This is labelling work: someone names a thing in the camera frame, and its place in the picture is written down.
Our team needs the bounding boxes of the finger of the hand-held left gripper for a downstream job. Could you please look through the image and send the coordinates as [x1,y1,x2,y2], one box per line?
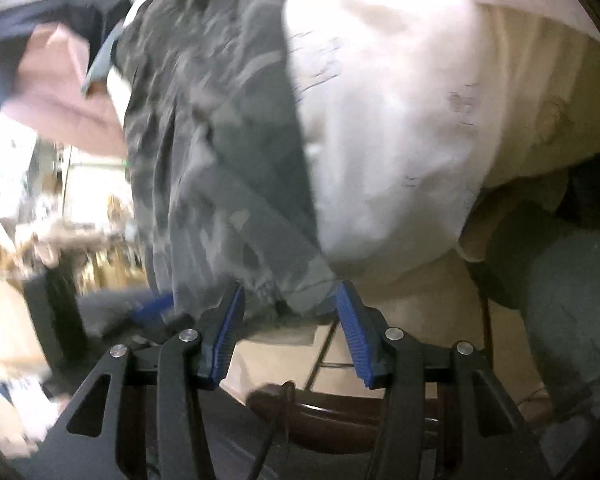
[100,293,196,343]

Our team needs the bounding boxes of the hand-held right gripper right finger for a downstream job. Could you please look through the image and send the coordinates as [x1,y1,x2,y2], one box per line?
[335,280,552,480]

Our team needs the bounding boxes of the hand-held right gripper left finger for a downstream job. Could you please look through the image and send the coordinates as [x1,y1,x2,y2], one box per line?
[39,282,247,480]

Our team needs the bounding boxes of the camouflage pants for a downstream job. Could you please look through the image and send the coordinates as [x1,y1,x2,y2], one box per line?
[114,0,342,337]

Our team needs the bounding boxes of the brown round stool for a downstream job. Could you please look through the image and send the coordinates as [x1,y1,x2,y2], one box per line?
[245,379,442,456]

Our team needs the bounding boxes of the cream printed blanket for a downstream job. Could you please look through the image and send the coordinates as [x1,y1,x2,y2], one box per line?
[105,0,600,396]

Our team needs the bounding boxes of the person's grey trouser leg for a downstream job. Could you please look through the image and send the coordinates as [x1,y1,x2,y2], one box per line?
[469,199,600,463]

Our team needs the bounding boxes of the pink cloth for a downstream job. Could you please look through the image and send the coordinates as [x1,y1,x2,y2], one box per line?
[2,22,132,159]

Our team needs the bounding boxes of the blue denim garment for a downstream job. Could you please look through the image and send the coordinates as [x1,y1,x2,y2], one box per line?
[82,25,127,97]

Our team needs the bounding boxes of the dark navy cloth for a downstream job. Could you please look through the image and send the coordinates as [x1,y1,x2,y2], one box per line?
[0,0,137,117]

